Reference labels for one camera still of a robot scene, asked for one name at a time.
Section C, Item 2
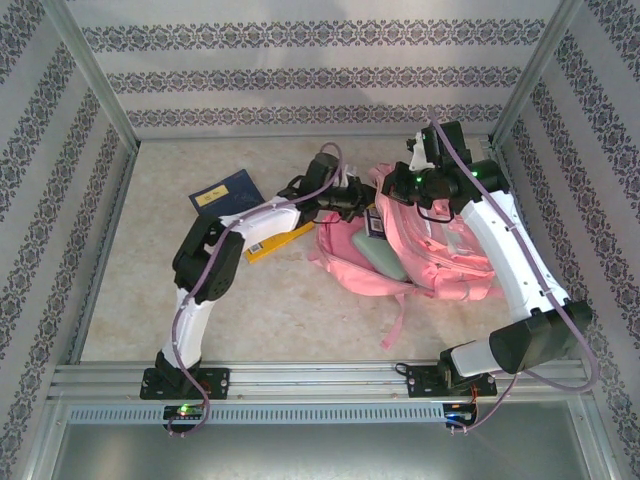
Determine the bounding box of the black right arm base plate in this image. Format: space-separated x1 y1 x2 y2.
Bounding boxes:
397 362 499 400

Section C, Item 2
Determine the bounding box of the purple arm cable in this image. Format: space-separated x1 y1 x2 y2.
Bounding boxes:
427 107 601 437
167 142 350 440

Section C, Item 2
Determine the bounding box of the left controller board green light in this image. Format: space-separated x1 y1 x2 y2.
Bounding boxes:
163 404 204 421

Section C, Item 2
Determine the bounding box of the dark blue book cream label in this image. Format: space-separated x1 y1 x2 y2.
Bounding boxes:
188 169 266 220

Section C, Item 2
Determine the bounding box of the aluminium mounting rail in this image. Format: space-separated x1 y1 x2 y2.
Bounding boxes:
47 362 594 401

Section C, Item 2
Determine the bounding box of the slotted grey cable duct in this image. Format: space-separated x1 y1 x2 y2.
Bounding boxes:
67 402 447 426

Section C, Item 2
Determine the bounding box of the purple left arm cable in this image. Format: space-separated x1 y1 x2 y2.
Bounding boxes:
167 142 350 440

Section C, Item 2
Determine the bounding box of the yellow paperback book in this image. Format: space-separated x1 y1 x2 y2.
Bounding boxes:
243 219 316 265

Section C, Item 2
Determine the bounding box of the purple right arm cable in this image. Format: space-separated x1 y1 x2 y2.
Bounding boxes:
427 107 601 437

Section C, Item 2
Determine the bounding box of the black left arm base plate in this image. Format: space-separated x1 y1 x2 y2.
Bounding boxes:
141 367 231 401

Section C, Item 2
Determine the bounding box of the mint green pencil case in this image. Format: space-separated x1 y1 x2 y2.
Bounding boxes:
351 225 409 283

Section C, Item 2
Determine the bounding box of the pink school backpack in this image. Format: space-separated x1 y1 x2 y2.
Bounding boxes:
307 162 506 351

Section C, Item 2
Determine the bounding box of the aluminium frame post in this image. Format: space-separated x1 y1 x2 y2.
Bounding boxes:
39 0 141 147
492 0 585 146

